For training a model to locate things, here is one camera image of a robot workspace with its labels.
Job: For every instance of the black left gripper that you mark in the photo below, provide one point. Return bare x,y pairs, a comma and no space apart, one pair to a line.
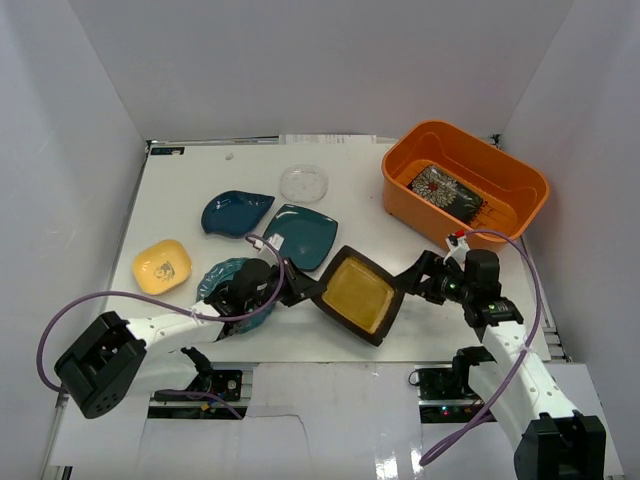
291,282

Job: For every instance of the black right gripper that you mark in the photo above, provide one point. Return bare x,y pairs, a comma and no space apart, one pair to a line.
427,264

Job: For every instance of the black yellow square plate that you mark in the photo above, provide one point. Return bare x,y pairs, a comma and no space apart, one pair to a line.
360,295

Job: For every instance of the light teal scalloped plate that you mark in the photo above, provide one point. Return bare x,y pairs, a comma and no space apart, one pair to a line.
219,273

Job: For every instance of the black floral square plate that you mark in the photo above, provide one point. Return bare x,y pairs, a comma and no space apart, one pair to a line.
447,193

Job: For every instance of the yellow panda dish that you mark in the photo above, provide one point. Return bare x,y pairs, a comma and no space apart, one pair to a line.
162,267

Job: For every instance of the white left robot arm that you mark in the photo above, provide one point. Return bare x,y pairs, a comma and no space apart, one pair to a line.
115,357

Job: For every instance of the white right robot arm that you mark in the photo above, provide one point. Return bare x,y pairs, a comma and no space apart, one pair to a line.
550,437

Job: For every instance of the orange plastic bin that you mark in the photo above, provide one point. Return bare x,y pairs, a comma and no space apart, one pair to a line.
514,192

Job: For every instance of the dark teal square plate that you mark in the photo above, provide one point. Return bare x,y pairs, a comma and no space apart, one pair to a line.
303,235

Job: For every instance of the dark teal leaf plate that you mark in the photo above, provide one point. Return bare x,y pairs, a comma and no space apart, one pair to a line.
234,213

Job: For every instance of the clear glass plate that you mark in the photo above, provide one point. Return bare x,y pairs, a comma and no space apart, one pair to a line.
304,183

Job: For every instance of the black label sticker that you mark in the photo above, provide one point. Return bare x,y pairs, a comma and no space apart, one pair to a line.
167,151

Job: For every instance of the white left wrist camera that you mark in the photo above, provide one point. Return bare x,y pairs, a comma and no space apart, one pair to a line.
267,243

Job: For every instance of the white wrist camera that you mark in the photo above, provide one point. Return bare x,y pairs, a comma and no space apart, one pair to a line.
457,246
267,243

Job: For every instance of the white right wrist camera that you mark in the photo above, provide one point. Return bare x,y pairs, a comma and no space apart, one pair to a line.
457,246

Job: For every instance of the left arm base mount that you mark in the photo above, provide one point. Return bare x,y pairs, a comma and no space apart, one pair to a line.
212,393

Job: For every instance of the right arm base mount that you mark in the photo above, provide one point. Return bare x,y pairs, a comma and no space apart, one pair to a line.
441,399

